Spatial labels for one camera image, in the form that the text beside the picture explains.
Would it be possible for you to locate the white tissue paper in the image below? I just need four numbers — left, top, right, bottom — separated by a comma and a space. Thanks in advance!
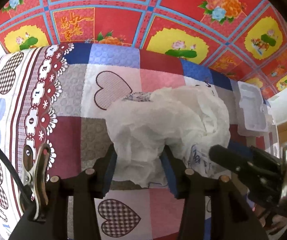
105, 86, 230, 187

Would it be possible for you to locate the person's right hand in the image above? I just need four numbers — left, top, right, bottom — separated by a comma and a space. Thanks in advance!
253, 204, 287, 239

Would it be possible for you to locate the white plastic blister tray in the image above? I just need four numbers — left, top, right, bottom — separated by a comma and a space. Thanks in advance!
236, 81, 272, 137

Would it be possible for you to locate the left metal spring clamp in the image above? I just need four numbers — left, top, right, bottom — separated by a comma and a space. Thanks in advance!
19, 144, 51, 222

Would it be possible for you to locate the patchwork heart bed sheet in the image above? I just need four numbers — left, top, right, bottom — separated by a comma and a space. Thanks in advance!
0, 43, 279, 239

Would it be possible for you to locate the black cable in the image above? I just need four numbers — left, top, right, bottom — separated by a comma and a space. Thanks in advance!
0, 132, 34, 205

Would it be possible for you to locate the red floral wall cloth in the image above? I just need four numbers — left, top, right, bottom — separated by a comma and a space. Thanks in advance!
0, 0, 287, 98

